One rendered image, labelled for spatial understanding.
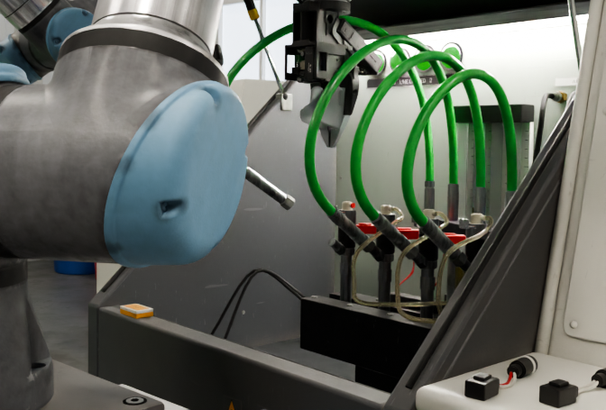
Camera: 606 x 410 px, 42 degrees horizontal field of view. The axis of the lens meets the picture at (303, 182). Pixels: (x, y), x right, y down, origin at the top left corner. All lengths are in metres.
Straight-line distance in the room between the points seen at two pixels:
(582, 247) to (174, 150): 0.62
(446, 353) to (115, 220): 0.48
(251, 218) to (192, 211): 1.02
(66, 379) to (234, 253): 0.86
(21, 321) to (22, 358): 0.03
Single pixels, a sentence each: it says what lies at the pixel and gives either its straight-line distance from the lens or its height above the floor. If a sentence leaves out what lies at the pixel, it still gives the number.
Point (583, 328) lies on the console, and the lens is 0.96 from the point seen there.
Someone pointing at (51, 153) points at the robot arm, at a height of 1.21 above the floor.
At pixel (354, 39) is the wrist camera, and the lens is 1.20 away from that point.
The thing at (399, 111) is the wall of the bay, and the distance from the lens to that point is 1.51.
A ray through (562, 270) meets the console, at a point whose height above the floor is 1.07.
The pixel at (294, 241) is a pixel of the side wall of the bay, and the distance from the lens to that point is 1.56.
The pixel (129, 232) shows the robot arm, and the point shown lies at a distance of 0.47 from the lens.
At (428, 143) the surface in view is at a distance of 1.35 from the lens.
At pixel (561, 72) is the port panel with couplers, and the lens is 1.32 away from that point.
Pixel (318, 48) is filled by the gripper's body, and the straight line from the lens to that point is 1.12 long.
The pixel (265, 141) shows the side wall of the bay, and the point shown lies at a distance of 1.50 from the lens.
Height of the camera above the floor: 1.22
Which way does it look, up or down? 3 degrees down
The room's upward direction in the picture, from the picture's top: 1 degrees clockwise
